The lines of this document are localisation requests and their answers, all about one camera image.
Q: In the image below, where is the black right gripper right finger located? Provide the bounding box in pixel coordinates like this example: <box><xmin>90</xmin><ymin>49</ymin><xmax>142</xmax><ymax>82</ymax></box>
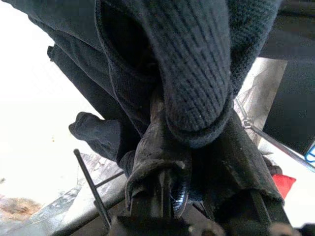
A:
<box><xmin>191</xmin><ymin>110</ymin><xmax>284</xmax><ymax>210</ymax></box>

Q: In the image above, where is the black long-sleeve garment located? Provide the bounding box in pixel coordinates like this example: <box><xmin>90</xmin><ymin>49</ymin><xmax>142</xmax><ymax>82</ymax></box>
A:
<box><xmin>0</xmin><ymin>0</ymin><xmax>284</xmax><ymax>179</ymax></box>

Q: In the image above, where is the red cushion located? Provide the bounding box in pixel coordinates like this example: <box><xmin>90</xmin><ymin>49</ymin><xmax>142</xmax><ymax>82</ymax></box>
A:
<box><xmin>271</xmin><ymin>173</ymin><xmax>297</xmax><ymax>200</ymax></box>

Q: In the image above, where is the silver metal clothes rack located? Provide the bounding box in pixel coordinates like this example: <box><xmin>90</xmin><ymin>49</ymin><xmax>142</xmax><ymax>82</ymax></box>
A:
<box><xmin>233</xmin><ymin>97</ymin><xmax>315</xmax><ymax>173</ymax></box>

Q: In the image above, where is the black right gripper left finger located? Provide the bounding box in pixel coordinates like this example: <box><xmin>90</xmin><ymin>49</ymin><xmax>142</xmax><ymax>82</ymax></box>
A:
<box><xmin>124</xmin><ymin>92</ymin><xmax>193</xmax><ymax>218</ymax></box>

